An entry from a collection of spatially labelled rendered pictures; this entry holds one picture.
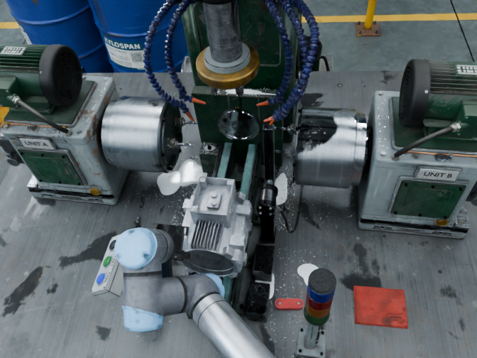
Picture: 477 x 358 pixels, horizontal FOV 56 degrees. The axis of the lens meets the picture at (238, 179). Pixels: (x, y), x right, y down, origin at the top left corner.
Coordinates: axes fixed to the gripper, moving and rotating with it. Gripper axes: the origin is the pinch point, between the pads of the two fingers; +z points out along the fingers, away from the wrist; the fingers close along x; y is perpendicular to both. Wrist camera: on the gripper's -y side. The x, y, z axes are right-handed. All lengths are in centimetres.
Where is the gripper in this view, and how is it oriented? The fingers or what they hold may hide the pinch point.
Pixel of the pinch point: (181, 253)
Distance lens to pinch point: 119.8
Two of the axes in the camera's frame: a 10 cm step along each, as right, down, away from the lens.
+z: 1.4, 1.3, 9.8
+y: 1.0, -9.9, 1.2
